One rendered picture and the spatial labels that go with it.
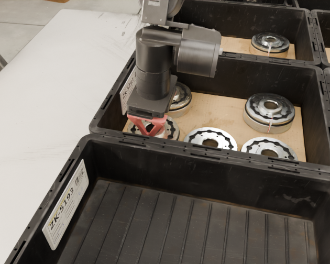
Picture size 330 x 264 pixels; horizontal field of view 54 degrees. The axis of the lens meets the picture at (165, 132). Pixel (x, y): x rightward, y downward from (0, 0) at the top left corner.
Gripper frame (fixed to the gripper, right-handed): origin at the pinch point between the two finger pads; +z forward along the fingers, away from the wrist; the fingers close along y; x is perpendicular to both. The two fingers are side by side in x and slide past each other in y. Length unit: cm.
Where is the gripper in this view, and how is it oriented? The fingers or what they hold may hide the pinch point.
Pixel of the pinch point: (151, 125)
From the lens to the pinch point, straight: 62.6
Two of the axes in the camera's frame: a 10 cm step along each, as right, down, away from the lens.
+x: -9.7, -2.2, 1.3
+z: -0.5, 6.8, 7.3
